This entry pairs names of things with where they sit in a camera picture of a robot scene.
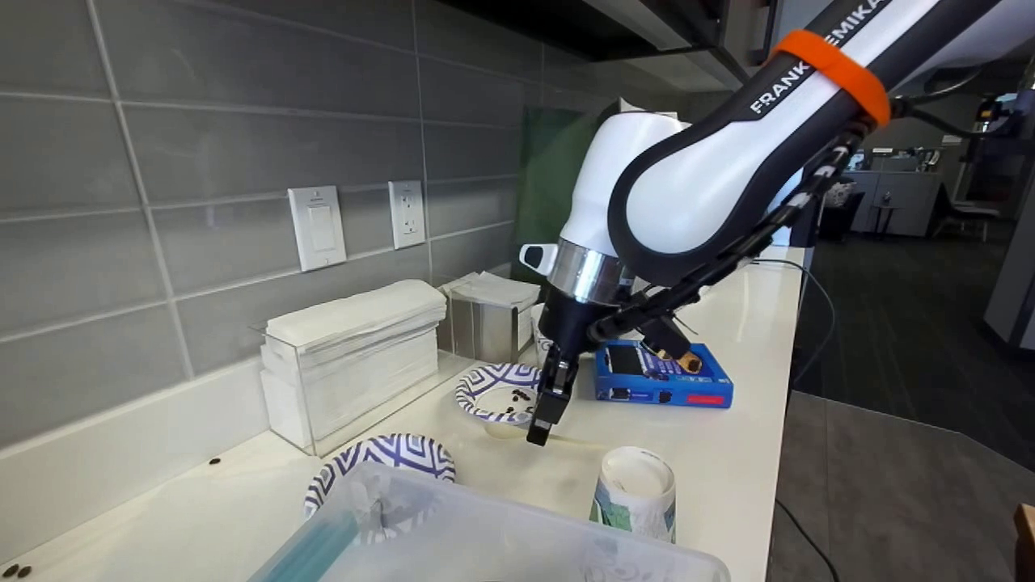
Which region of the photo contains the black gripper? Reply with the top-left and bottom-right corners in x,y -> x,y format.
525,290 -> 615,451

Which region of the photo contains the small white box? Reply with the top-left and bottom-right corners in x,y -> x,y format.
438,270 -> 546,366

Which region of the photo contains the paper cup with green print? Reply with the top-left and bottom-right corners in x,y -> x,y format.
586,442 -> 683,548

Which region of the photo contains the blue cardboard box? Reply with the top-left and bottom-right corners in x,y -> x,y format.
590,341 -> 738,410

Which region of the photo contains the clear plastic bin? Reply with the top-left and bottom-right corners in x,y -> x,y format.
245,461 -> 735,582

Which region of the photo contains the white napkin dispenser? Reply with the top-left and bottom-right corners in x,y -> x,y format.
256,274 -> 453,457

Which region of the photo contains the large green white paper bag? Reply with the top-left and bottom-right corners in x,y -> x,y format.
516,103 -> 609,270

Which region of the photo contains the background office furniture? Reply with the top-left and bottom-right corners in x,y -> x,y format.
848,138 -> 981,243

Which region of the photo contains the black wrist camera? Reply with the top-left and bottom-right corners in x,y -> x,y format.
594,303 -> 695,366

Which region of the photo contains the white wall outlet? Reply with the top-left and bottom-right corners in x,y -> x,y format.
284,180 -> 352,274
386,177 -> 431,254

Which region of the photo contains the black braided cable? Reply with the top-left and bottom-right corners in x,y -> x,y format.
600,117 -> 866,330

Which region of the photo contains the orange strap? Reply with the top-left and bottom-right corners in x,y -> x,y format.
769,25 -> 895,132

